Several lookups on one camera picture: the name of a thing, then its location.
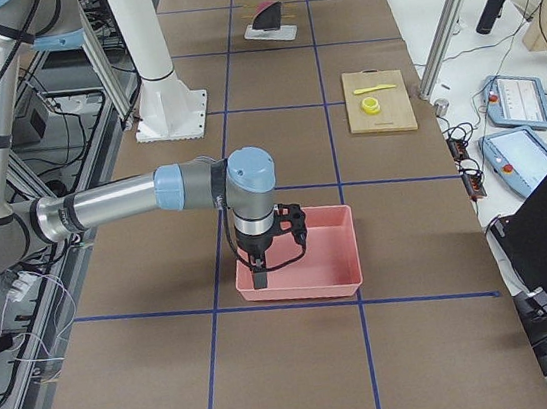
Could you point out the teach pendant tablet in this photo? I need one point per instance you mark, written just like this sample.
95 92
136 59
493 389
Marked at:
518 156
514 101

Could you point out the near teach pendant tablet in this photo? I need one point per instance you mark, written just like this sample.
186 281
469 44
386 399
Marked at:
518 156

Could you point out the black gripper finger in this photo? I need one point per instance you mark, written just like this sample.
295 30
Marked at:
259 279

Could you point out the aluminium frame post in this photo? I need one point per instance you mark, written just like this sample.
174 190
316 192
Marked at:
441 40

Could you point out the pink plastic bin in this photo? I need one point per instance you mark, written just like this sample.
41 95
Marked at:
329 268

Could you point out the yellow plastic knife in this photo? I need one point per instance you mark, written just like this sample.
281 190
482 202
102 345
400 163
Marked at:
374 88

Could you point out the pink and grey cloth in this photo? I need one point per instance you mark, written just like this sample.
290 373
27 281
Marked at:
267 16

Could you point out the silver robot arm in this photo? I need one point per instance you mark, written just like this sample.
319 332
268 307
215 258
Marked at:
243 182

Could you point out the far teach pendant tablet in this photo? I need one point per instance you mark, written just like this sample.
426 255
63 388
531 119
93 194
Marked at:
514 101

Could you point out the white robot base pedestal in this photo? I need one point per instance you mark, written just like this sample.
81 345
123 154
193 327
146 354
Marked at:
168 109

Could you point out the black water bottle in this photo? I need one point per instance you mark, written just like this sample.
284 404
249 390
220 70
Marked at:
491 12

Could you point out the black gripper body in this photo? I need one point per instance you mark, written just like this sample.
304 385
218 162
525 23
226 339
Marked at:
256 245

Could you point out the yellow lemon slices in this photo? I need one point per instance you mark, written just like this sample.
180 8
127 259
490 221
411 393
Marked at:
370 105

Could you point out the white rectangular tray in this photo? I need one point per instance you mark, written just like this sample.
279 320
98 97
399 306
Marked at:
284 33

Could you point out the wooden cutting board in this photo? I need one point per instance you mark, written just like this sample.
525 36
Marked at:
396 110

